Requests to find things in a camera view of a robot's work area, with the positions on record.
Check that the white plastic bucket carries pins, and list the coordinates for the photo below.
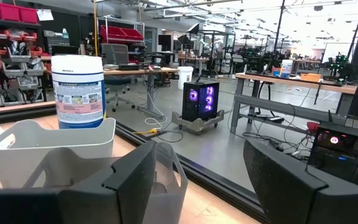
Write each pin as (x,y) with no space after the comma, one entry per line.
(185,77)

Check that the wooden top workbench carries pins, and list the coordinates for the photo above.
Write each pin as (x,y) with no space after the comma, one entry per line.
(291,82)

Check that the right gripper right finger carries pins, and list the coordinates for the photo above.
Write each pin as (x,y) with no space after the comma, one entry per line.
(291,199)

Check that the white paper sheet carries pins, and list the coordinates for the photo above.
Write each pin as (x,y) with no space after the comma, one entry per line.
(45,14)

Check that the translucent brown plastic bin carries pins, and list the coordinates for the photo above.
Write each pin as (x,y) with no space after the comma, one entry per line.
(172,186)

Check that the red floor object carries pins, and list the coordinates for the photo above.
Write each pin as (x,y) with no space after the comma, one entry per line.
(312,126)

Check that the light grey plastic bin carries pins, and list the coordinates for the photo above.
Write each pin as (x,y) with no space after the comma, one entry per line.
(42,140)

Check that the red storage bin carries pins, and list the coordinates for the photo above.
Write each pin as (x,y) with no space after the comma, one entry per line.
(8,12)
(134,35)
(28,15)
(112,31)

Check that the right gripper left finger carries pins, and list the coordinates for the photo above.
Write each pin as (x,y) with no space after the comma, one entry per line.
(73,207)

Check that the white wipes canister blue label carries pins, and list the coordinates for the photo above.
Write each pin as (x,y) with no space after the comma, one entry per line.
(78,90)

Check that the grey office chair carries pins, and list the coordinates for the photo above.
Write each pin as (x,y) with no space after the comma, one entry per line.
(115,54)

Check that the black computer purple fans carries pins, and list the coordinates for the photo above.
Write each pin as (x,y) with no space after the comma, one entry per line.
(200,99)

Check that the black computer pink lights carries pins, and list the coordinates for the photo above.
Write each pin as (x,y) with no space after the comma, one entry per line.
(340,149)

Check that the white canister on workbench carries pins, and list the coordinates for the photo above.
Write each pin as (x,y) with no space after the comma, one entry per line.
(286,70)

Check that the wooden top desk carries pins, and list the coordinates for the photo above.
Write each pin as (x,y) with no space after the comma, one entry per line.
(135,71)

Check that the grey wheeled dolly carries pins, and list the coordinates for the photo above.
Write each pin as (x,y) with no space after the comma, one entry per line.
(197,124)

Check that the metal shelf rack with bins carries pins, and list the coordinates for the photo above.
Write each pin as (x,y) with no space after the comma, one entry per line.
(14,59)

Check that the orange box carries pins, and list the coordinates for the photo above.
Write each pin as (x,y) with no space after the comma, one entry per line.
(310,77)

